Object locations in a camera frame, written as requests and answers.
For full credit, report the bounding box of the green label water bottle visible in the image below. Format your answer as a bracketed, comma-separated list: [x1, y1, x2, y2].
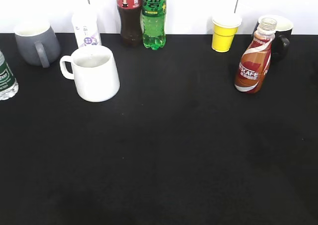
[0, 52, 19, 100]

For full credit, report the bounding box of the grey ceramic mug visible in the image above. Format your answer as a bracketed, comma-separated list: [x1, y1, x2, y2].
[14, 19, 61, 69]

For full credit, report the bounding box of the black ceramic mug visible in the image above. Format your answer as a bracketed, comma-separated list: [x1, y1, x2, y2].
[252, 14, 294, 64]

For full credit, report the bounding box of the brown Nescafe coffee bottle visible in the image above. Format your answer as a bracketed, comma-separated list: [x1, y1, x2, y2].
[234, 17, 277, 93]

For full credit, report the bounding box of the green sprite bottle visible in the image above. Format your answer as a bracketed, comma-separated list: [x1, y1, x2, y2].
[142, 0, 166, 50]

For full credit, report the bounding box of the yellow paper cup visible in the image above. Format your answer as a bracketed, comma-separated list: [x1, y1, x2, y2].
[212, 13, 242, 53]

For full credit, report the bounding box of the white blueberry milk carton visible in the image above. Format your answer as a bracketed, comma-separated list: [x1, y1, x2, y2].
[72, 8, 101, 48]

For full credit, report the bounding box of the white ceramic mug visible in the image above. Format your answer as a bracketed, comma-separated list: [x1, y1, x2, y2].
[60, 45, 120, 102]

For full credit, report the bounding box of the dark cola bottle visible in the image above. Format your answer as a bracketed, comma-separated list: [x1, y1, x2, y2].
[116, 0, 143, 46]

